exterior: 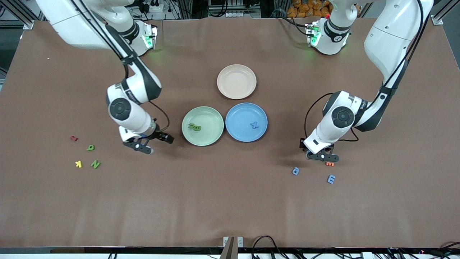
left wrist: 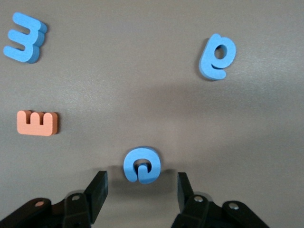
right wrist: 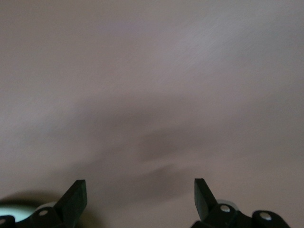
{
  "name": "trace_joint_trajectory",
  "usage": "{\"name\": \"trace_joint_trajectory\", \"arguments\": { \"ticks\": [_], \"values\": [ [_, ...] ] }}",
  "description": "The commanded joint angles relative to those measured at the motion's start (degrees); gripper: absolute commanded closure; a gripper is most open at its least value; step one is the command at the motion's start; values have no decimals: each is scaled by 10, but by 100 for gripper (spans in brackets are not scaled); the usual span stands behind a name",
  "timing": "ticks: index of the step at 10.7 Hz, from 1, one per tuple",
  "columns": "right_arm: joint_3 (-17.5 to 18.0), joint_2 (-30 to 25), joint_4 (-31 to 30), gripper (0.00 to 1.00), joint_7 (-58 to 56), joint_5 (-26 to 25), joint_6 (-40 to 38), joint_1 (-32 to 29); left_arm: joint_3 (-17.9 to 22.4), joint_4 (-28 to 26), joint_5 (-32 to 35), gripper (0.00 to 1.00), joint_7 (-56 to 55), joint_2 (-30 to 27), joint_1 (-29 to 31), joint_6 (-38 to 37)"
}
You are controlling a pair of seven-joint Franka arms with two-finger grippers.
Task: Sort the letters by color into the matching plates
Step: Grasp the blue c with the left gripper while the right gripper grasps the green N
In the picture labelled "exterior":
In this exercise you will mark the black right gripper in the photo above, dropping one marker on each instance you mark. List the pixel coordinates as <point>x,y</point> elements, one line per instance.
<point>160,135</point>

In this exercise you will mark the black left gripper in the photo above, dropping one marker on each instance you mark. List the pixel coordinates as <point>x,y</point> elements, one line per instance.
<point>301,145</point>

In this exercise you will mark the blue foam letter m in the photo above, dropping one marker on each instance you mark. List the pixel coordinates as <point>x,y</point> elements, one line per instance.
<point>331,179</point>

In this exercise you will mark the blue foam letter x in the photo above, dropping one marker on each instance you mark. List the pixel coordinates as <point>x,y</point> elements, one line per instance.
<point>254,125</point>

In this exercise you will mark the green foam letter N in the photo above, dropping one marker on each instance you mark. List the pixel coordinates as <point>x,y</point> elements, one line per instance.
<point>95,164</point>

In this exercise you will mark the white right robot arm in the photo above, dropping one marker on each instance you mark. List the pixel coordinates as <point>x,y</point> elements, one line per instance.
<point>133,122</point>

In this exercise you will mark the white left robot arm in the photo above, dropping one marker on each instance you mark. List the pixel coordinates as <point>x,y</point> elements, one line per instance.
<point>329,135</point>

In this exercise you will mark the blue foam letter a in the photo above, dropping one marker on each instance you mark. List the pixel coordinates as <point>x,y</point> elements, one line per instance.
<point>298,171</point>

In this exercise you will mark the green plate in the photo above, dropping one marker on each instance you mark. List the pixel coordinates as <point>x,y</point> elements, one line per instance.
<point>208,135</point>

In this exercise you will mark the blue plate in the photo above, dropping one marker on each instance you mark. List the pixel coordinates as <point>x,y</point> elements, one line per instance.
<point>240,120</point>

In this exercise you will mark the brown table cover mat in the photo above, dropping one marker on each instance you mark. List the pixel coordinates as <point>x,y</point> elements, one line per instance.
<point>230,198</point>

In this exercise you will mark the beige plate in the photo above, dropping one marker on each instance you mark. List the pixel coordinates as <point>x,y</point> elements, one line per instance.
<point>236,82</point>

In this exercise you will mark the yellow foam letter K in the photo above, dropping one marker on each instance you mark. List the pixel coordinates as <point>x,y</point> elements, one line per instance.
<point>78,164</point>

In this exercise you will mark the base connector panel green light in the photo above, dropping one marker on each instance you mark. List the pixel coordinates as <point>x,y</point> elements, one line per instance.
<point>312,34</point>
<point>151,36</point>

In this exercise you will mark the white power strip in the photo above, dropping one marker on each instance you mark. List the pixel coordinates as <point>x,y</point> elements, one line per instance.
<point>237,14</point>
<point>158,8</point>

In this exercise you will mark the bag of orange objects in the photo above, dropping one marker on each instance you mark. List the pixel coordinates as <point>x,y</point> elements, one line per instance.
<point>305,9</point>

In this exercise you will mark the white metal bracket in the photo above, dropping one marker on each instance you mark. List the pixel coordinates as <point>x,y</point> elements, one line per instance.
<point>240,241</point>

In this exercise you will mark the brown post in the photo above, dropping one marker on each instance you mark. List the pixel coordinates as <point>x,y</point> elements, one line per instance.
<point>229,250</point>

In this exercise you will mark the aluminium frame corner bracket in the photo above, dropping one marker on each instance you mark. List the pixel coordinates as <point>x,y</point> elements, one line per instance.
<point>438,20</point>
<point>28,25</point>

